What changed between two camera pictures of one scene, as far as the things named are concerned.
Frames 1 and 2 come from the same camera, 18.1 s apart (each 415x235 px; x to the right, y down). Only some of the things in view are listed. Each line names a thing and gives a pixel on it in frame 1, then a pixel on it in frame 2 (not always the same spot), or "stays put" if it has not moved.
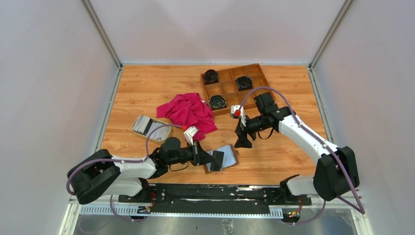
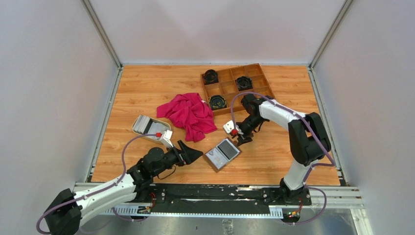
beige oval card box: x=142 y=125 stays put
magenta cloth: x=190 y=109 stays put
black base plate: x=212 y=199 stays put
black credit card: x=217 y=160 → x=227 y=150
